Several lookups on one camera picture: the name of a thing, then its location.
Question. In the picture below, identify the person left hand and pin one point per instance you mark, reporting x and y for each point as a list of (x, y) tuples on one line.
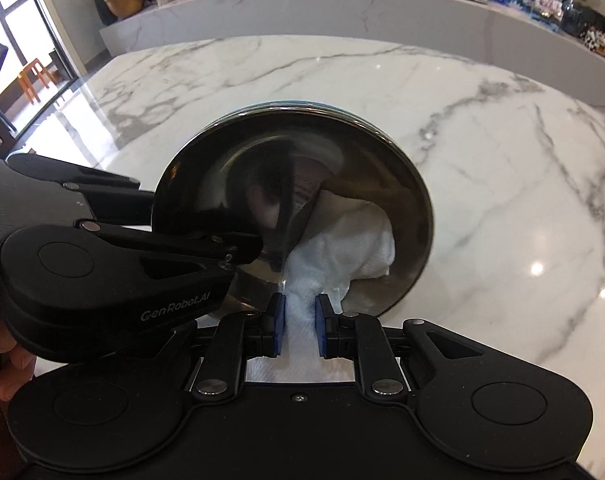
[(17, 365)]

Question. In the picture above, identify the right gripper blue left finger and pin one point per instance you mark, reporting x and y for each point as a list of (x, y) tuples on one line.
[(274, 325)]

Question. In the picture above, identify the orange wooden stool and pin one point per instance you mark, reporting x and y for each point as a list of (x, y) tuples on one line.
[(31, 73)]

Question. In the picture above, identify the blue steel bowl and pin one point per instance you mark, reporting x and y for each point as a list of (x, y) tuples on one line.
[(269, 168)]

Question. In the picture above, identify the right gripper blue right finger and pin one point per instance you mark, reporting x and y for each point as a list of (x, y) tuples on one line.
[(324, 324)]

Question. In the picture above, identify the white cloth towel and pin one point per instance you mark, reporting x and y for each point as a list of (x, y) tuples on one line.
[(345, 240)]

